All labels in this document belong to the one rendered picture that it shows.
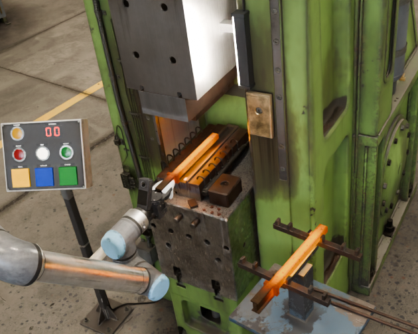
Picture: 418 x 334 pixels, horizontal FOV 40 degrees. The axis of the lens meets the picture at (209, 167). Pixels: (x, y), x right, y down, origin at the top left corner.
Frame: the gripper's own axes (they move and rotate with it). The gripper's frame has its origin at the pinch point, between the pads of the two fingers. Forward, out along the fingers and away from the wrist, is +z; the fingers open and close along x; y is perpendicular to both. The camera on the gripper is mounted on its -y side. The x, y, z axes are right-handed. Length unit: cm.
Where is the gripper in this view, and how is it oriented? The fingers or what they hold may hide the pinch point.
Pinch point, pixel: (169, 179)
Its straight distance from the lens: 214.0
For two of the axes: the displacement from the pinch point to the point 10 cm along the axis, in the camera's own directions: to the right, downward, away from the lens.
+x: 8.6, 2.2, -4.6
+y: 1.2, 8.0, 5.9
